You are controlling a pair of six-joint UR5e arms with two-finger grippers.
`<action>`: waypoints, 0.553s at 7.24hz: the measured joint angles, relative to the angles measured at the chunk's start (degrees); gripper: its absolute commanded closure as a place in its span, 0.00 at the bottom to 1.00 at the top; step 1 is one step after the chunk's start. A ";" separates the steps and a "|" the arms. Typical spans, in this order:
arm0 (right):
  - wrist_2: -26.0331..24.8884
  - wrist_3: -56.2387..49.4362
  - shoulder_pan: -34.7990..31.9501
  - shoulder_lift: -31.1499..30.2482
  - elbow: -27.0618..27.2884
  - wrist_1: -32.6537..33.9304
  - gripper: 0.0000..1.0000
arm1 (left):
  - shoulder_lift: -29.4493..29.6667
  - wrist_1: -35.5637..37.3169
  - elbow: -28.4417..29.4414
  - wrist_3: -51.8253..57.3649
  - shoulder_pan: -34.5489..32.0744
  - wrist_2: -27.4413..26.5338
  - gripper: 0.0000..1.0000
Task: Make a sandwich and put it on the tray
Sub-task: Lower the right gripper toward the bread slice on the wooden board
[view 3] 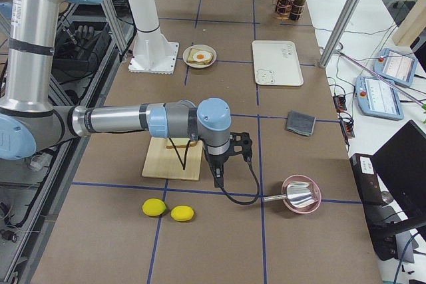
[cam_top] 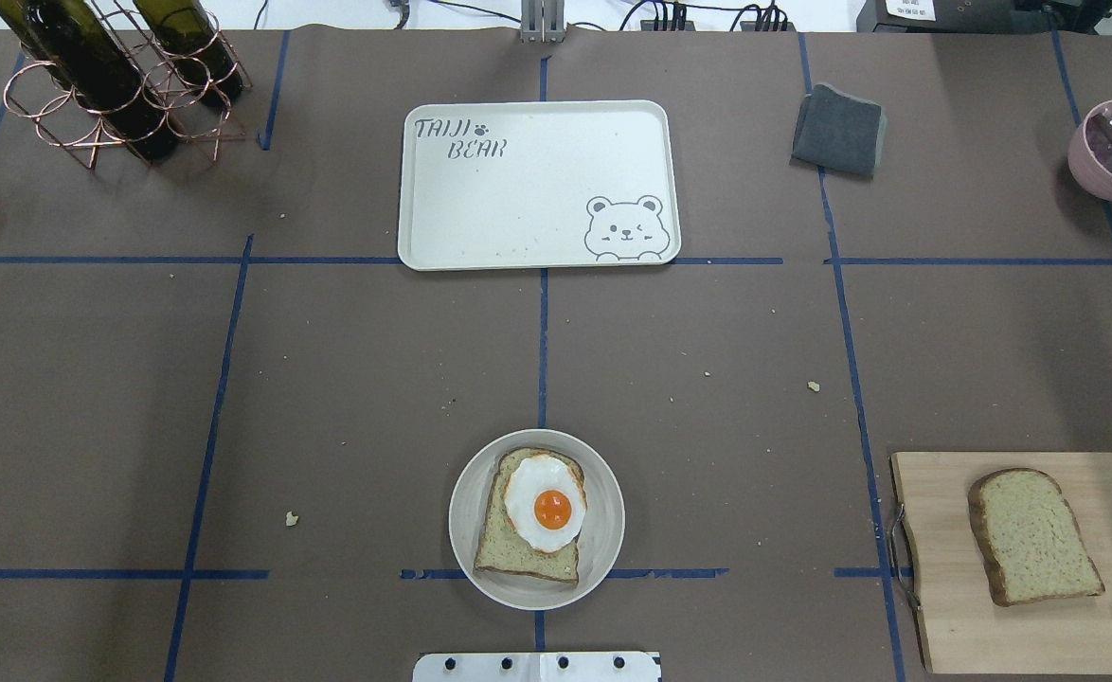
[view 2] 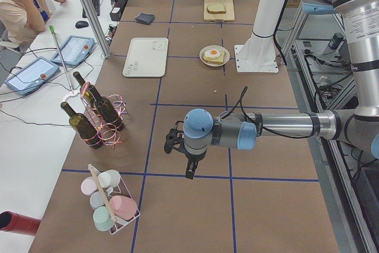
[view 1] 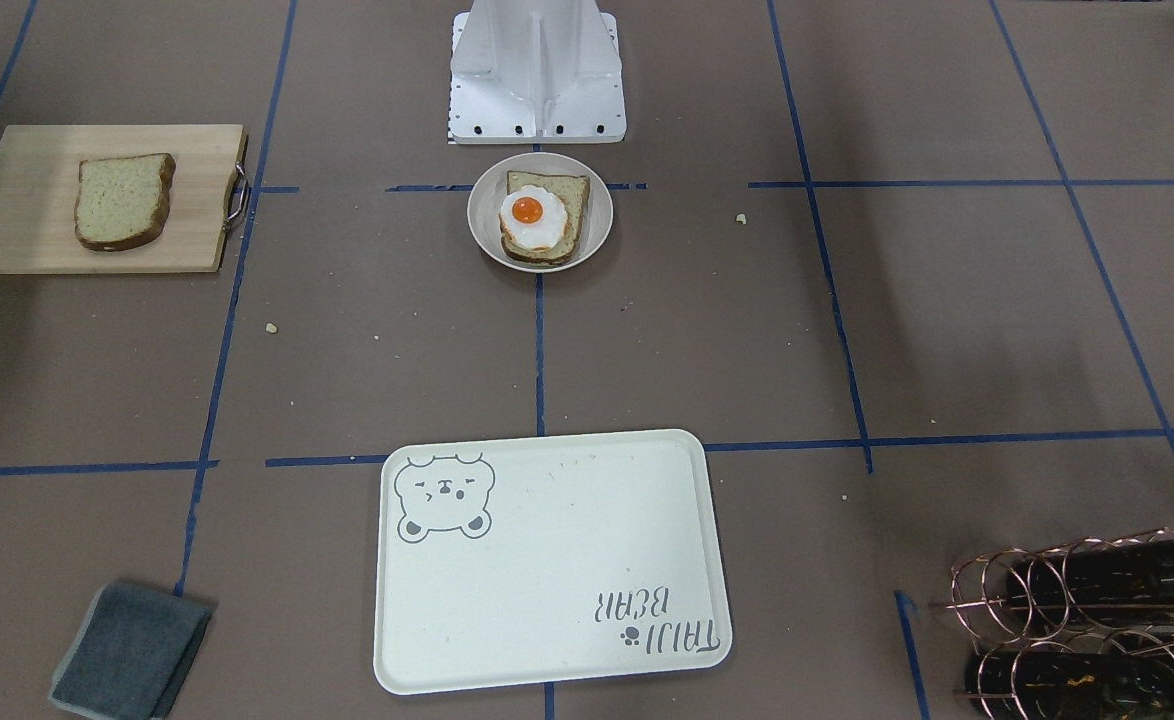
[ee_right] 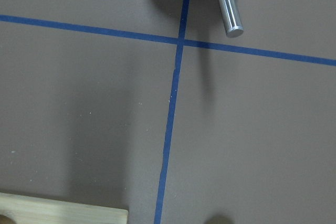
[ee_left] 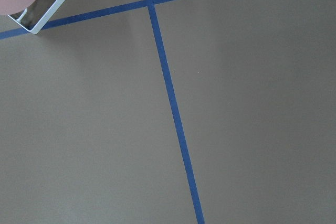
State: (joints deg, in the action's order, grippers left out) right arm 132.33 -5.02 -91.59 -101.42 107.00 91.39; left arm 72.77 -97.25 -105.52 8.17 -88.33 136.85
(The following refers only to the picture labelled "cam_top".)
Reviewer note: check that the metal camera post bracket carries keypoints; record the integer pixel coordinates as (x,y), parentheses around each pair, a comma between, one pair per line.
(542,21)

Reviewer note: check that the wooden cutting board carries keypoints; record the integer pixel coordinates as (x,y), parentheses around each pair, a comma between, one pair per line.
(960,628)

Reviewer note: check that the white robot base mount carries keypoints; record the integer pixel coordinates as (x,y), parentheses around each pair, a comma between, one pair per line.
(540,666)

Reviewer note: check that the white bear tray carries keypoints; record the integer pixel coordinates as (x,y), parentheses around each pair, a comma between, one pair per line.
(520,185)

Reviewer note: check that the copper wire bottle rack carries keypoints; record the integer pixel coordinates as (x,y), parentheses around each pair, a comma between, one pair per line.
(145,77)

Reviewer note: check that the dark green wine bottle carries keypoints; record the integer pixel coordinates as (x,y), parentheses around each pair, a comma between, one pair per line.
(201,59)
(71,37)

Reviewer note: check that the bread slice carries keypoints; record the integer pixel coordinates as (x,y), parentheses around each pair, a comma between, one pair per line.
(502,550)
(1029,539)

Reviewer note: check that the white round plate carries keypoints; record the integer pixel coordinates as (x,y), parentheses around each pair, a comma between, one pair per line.
(602,533)

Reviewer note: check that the fried egg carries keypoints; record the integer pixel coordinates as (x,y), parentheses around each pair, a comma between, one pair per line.
(545,502)

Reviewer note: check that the grey folded cloth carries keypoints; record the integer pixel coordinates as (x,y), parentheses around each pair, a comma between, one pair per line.
(839,131)

